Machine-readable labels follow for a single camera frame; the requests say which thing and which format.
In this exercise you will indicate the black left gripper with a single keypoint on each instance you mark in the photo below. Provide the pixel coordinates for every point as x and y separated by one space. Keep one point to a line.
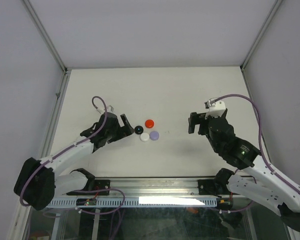
126 130

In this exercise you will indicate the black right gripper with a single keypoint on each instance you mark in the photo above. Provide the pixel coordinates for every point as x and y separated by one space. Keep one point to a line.
193 120

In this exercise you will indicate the black round charging case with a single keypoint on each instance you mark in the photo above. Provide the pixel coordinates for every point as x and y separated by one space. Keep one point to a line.
138 130

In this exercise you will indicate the white round charging case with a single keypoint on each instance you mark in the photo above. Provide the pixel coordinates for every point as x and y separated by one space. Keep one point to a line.
144 137

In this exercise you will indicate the orange round charging case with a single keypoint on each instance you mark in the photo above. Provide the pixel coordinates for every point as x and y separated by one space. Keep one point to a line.
149 123

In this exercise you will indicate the purple round earbud charging case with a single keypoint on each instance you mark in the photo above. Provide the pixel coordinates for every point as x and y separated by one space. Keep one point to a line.
154 135

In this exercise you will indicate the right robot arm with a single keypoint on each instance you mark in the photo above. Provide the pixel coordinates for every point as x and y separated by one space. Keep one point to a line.
276 191

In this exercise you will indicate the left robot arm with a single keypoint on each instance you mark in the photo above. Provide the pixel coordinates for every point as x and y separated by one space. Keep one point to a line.
41 180

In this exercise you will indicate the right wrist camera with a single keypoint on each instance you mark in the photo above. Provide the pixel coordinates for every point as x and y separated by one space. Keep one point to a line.
215 108

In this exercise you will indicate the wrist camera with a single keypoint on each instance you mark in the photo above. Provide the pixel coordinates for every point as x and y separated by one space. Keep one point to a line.
109 109
215 108

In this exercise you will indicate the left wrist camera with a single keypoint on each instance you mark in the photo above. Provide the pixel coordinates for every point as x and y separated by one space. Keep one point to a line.
109 109

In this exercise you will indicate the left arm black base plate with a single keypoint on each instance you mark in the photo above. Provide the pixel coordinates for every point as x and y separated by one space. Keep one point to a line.
101 186

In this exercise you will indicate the aluminium mounting rail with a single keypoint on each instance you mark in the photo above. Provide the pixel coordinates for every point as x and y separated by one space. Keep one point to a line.
162 186

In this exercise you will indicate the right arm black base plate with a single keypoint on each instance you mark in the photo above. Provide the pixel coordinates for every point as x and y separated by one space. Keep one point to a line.
210 187

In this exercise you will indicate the white slotted cable duct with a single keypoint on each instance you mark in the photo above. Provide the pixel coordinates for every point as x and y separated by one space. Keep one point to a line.
133 202

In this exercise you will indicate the aluminium frame post right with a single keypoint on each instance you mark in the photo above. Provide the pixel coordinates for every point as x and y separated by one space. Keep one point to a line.
266 23

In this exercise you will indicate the aluminium frame post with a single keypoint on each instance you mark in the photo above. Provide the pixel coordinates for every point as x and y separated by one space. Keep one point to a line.
44 34
266 23

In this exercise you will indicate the aluminium frame post left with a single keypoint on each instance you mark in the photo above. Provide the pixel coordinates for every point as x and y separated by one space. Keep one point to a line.
44 34

